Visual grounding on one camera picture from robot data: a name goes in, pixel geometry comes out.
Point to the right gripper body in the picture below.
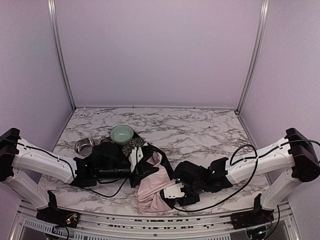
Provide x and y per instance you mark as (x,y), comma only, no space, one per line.
(168,201)

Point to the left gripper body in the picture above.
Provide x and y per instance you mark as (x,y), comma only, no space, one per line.
(144,168)

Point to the pink and black umbrella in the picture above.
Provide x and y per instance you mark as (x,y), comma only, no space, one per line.
(148,192)

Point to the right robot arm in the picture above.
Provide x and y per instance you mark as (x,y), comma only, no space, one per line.
(294,154)

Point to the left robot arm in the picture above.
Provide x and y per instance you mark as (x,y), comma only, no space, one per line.
(17,153)

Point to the black floral square plate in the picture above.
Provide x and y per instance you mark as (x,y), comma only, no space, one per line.
(126,148)

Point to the green ceramic bowl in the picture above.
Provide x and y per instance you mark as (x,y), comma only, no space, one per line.
(121,134)

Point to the small steel bowl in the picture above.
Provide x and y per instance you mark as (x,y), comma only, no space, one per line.
(84,146)

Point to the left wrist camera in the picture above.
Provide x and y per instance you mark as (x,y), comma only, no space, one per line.
(134,158)

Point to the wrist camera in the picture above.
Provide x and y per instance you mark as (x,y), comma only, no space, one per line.
(134,158)
(173,192)

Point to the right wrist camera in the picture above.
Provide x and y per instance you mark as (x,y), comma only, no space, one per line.
(173,192)

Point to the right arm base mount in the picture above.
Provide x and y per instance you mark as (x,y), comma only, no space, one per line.
(251,218)

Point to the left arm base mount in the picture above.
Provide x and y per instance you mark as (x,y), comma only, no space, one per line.
(62,217)

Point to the front aluminium rail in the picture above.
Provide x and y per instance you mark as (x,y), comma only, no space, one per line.
(99,226)

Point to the left aluminium frame post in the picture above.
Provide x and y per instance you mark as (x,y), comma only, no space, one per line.
(59,52)

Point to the aluminium frame post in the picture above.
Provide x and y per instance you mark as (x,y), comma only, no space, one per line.
(59,52)
(261,28)

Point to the right aluminium frame post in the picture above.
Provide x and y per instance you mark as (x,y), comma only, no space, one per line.
(261,28)

